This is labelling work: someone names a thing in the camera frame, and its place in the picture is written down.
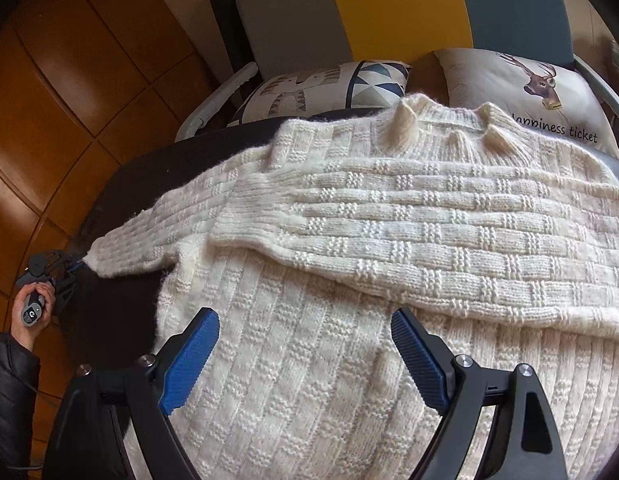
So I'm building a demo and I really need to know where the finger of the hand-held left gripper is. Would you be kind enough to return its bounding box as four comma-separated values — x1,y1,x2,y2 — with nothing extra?
50,251,86,275
54,271,81,315

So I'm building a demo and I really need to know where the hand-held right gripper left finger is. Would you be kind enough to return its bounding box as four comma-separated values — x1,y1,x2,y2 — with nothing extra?
44,307,220,480

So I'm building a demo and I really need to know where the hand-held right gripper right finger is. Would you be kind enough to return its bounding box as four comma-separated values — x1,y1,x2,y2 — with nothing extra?
391,308,570,480

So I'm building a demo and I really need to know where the cream knit sweater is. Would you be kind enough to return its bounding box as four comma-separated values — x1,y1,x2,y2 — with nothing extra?
87,92,619,480

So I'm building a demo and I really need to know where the person's left forearm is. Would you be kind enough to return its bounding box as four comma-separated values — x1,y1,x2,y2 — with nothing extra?
0,332,41,471

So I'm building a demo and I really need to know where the person's left hand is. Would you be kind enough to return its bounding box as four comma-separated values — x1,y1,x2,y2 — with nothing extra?
10,282,58,347

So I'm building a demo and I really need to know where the deer print pillow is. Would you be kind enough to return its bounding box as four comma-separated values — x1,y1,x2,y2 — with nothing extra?
432,47,619,161

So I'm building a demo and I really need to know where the geometric print pillow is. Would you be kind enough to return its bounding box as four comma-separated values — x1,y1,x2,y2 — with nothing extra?
227,60,413,128

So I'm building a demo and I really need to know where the grey yellow blue sofa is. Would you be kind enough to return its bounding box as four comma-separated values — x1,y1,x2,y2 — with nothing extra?
174,0,619,143

